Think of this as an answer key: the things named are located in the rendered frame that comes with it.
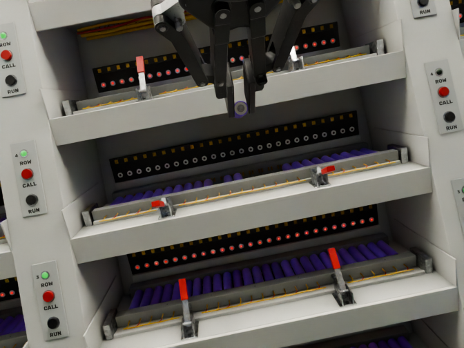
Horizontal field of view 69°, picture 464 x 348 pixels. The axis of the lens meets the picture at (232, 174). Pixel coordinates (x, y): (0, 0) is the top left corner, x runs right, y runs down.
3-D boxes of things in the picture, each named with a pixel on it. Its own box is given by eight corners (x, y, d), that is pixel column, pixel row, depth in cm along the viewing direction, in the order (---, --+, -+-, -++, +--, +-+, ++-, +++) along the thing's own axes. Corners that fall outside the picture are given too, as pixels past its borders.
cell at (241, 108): (237, 121, 47) (239, 119, 41) (228, 110, 47) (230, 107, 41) (246, 112, 47) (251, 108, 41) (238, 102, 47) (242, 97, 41)
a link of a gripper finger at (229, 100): (233, 86, 35) (226, 87, 35) (235, 117, 41) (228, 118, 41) (228, 61, 35) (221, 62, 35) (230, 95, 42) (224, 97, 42)
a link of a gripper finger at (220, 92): (225, 72, 33) (195, 77, 33) (226, 98, 38) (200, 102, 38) (222, 59, 34) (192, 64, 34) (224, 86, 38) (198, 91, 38)
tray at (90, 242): (432, 192, 57) (429, 137, 55) (77, 264, 56) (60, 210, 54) (375, 168, 77) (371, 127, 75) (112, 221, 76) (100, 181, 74)
